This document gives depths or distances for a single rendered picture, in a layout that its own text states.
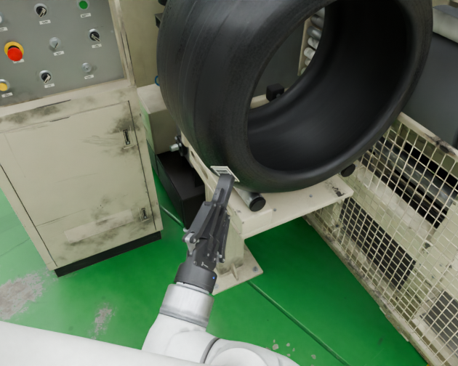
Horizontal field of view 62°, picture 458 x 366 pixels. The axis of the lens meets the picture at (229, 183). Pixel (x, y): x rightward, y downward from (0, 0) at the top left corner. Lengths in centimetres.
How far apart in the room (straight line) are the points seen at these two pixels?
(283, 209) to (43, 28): 90
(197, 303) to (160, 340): 8
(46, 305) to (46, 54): 111
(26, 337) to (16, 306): 162
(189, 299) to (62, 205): 107
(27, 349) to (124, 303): 146
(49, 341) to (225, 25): 49
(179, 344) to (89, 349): 25
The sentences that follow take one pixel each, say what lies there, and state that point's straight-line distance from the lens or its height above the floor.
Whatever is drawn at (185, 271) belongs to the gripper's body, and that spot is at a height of 100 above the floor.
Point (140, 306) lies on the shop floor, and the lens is 184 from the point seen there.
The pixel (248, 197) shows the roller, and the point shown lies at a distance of 93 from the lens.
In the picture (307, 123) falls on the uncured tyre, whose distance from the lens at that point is 115.
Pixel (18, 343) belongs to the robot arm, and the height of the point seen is 126.
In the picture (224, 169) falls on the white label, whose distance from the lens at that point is 77.
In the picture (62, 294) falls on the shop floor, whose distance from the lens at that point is 198.
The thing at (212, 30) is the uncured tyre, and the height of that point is 134.
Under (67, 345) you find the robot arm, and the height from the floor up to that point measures 121.
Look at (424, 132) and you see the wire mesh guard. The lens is 112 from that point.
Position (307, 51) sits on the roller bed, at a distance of 141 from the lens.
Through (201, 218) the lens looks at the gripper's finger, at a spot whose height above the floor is 104.
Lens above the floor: 159
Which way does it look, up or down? 44 degrees down
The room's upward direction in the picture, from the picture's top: straight up
